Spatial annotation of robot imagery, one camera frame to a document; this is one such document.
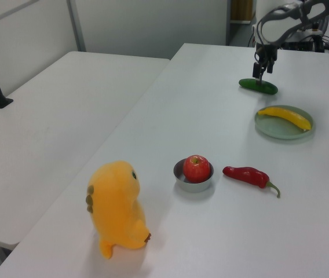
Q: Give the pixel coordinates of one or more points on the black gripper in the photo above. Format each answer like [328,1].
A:
[266,53]

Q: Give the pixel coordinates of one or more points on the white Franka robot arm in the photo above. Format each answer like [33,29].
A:
[277,30]

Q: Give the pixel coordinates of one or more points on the white side table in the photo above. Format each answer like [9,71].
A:
[51,130]

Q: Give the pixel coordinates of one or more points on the brown wooden cabinet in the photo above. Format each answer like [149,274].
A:
[241,11]

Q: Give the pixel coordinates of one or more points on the orange plush toy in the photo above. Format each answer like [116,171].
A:
[115,202]

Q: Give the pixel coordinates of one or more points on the green cucumber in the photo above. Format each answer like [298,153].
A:
[268,88]

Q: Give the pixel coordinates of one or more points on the pale green plate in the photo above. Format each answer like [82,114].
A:
[277,130]

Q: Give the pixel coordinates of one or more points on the yellow banana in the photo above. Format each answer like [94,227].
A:
[289,116]

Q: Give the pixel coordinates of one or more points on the red chili pepper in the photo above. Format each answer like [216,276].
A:
[245,173]

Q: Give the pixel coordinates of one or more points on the small metal bowl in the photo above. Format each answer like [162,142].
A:
[193,188]

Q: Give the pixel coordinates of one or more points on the red apple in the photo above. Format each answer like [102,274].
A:
[196,169]

